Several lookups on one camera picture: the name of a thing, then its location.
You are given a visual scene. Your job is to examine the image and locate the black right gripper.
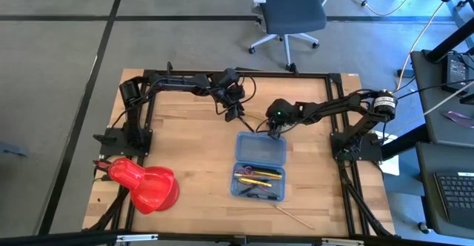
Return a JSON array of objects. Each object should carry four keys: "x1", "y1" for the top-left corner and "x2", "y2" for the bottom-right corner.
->
[{"x1": 265, "y1": 98, "x2": 299, "y2": 141}]

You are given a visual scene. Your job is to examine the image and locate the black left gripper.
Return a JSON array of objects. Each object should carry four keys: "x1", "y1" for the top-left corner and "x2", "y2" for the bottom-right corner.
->
[{"x1": 216, "y1": 84, "x2": 247, "y2": 122}]

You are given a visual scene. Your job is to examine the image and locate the blue translucent plastic supply box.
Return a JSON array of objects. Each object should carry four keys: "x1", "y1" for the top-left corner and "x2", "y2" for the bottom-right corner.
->
[{"x1": 230, "y1": 130, "x2": 288, "y2": 202}]

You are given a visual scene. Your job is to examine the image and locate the red plastic lamp shade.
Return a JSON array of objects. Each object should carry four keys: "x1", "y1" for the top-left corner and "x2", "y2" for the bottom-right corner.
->
[{"x1": 94, "y1": 157, "x2": 180, "y2": 215}]

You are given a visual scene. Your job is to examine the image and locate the grey office chair white base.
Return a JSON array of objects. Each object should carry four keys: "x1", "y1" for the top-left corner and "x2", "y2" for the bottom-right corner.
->
[{"x1": 248, "y1": 0, "x2": 349, "y2": 73}]

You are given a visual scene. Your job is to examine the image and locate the white paper sheet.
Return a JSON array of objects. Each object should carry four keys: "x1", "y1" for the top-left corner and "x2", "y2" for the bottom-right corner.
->
[{"x1": 372, "y1": 129, "x2": 401, "y2": 177}]

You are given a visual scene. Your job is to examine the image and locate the grey side desk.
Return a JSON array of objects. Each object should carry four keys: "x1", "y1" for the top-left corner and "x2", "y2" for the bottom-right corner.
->
[{"x1": 410, "y1": 48, "x2": 474, "y2": 149}]

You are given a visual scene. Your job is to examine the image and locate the purple ribbon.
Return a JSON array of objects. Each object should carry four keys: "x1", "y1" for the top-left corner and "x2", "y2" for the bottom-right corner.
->
[{"x1": 443, "y1": 110, "x2": 474, "y2": 130}]

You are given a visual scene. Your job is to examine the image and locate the black power adapter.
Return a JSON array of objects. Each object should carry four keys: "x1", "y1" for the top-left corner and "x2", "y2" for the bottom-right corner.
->
[{"x1": 442, "y1": 52, "x2": 470, "y2": 94}]

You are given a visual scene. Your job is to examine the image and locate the dark laptop keyboard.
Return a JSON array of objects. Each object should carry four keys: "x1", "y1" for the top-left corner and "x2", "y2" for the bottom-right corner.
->
[{"x1": 423, "y1": 170, "x2": 474, "y2": 239}]

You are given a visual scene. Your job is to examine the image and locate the black diagonal pole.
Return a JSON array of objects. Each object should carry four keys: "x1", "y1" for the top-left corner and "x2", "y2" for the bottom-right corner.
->
[{"x1": 423, "y1": 26, "x2": 474, "y2": 64}]

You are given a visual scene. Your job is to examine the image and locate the black beam with silver brackets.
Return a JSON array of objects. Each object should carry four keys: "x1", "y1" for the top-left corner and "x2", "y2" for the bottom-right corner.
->
[{"x1": 0, "y1": 229, "x2": 474, "y2": 246}]

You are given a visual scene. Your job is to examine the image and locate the black aluminium table frame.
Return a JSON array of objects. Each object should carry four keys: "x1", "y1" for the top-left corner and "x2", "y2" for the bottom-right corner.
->
[{"x1": 83, "y1": 61, "x2": 396, "y2": 239}]

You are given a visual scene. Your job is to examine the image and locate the white cable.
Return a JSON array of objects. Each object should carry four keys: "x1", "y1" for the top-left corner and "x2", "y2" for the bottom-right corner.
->
[{"x1": 387, "y1": 89, "x2": 474, "y2": 138}]

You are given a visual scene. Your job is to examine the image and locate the long yellow cable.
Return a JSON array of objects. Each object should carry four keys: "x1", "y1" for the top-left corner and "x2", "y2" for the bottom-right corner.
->
[{"x1": 381, "y1": 0, "x2": 470, "y2": 102}]

